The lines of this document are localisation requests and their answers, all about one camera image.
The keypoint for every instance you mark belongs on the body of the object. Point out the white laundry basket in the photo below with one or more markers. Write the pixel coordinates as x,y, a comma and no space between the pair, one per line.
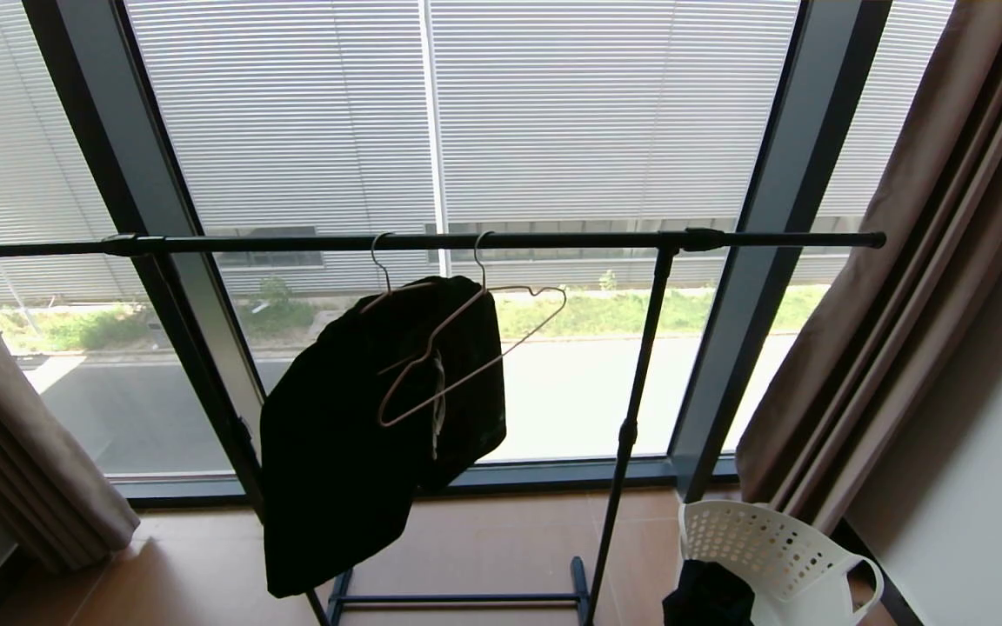
771,548

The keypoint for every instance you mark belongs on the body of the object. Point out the pink clothes hanger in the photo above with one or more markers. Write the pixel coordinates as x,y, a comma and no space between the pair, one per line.
510,348
382,269

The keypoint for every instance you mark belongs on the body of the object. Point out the black clothes rack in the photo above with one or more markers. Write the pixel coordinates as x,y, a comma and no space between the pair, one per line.
597,241

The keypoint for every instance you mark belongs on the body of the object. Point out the brown curtain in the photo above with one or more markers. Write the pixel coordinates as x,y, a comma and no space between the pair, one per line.
901,261
14,452

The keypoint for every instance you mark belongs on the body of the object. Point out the heap of clothes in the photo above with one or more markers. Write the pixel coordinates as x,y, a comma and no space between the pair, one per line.
710,600

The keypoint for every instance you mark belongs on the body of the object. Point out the black shorts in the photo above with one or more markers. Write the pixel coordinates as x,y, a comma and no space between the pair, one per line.
336,469

